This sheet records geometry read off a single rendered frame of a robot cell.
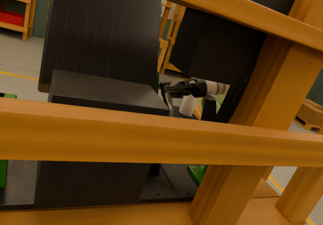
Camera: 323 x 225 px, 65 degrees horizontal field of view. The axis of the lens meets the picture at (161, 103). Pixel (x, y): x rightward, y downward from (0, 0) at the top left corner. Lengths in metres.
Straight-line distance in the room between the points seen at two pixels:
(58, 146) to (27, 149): 0.05
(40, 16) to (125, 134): 6.13
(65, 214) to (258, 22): 0.69
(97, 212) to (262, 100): 0.57
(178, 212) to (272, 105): 0.47
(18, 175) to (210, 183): 0.58
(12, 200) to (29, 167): 0.14
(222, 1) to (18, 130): 0.40
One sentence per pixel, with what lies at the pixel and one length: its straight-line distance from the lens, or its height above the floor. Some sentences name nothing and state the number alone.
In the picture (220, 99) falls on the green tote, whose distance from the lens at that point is 2.37.
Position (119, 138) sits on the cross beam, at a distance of 0.48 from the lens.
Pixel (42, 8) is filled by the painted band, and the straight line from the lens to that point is 6.51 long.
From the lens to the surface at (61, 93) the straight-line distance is 0.62.
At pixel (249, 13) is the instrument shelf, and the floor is 1.52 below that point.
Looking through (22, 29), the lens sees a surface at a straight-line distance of 6.00.
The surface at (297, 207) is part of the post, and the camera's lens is 1.18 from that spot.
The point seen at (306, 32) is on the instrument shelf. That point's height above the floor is 1.52.
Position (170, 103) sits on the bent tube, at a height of 1.19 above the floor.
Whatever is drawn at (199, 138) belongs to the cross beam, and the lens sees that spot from 0.55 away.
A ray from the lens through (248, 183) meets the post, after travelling 0.85.
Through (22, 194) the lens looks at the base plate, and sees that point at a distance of 0.84.
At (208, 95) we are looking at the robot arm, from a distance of 0.95.
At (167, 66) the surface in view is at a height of 0.23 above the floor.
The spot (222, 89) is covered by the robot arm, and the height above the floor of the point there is 1.27.
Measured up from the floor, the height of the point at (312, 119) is 0.25.
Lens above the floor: 1.48
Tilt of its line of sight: 20 degrees down
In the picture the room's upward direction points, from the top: 18 degrees clockwise
